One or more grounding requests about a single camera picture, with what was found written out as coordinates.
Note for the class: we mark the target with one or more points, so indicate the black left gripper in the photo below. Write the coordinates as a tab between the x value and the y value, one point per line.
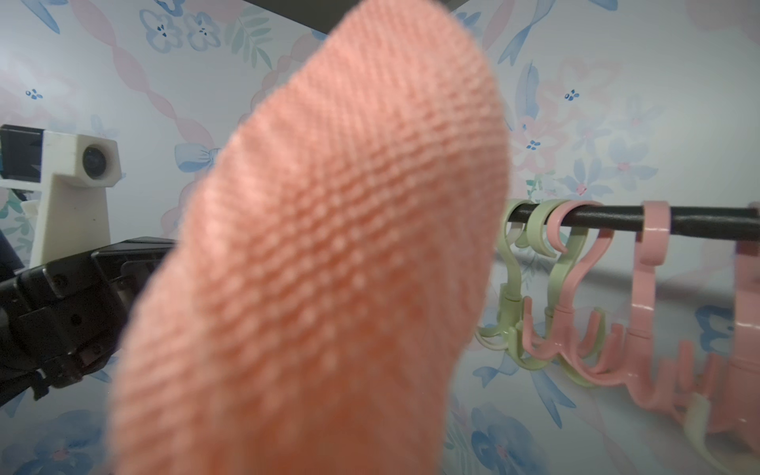
62	321

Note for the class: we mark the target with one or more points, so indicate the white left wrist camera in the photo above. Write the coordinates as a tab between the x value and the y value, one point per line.
71	174

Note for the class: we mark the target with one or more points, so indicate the pink crossbody bag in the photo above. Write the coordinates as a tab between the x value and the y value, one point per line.
330	269

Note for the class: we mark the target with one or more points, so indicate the black clothes rack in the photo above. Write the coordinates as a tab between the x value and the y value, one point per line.
726	224

